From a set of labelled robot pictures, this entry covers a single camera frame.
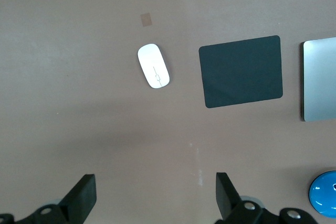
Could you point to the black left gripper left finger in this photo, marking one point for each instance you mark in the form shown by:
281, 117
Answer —
81, 197

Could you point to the blue desk lamp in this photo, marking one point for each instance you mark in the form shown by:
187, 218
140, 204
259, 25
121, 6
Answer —
324, 195

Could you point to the silver closed laptop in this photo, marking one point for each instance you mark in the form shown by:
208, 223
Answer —
321, 79

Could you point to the white computer mouse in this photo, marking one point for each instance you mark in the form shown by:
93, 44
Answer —
153, 64

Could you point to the black mouse pad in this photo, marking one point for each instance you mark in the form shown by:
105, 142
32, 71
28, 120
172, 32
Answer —
240, 72

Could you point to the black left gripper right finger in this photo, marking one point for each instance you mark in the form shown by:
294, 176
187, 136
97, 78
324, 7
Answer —
227, 197

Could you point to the brown tape patch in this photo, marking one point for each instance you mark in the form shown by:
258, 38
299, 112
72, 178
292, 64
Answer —
146, 20

